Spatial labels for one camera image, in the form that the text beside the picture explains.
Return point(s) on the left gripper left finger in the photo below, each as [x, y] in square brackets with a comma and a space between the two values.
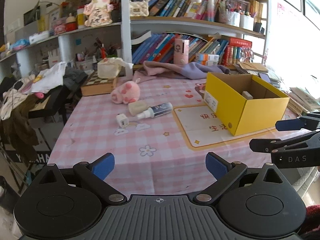
[92, 176]

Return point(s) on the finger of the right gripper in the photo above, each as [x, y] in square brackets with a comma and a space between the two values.
[310, 123]
[308, 140]

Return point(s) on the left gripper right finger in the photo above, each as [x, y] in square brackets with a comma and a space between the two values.
[226, 175]

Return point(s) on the white USB wall charger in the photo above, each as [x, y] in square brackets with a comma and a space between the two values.
[122, 120]

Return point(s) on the blue white spray bottle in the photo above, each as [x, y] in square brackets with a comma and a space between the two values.
[156, 111]

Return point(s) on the stack of papers and books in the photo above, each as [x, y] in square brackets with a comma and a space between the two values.
[300, 101]

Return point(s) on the yellow cardboard box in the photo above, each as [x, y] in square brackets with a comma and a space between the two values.
[223, 95]

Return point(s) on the small white item in box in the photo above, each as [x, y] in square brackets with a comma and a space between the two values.
[247, 95]

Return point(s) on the black smartphone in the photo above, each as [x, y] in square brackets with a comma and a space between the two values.
[264, 77]

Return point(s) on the cream rectangular eraser block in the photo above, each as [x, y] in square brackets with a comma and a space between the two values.
[137, 107]

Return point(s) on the pink checkered tablecloth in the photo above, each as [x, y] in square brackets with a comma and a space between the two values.
[151, 155]

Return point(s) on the wooden chessboard box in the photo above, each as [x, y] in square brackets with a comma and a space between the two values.
[97, 86]

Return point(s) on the pink plush paw toy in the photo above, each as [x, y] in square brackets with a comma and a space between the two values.
[126, 93]

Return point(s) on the red dictionary books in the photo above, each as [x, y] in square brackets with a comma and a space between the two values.
[232, 53]

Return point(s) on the pink purple cloth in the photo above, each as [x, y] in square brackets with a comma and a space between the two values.
[192, 70]

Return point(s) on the orange white small boxes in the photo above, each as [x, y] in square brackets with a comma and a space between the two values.
[207, 59]

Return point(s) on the white t-shirt pile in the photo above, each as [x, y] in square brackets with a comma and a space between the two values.
[41, 84]

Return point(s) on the cream tissue pack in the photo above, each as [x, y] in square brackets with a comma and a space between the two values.
[109, 68]

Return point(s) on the white pen holder cup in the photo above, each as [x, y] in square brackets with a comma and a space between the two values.
[246, 22]

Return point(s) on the pink cylindrical container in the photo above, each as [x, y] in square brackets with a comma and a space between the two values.
[181, 51]

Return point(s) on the white bookshelf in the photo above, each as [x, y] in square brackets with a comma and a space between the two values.
[120, 32]

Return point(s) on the pink cat figurine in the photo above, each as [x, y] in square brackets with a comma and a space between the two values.
[98, 13]

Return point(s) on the cream quilted pearl handbag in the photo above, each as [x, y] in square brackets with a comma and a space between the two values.
[139, 8]

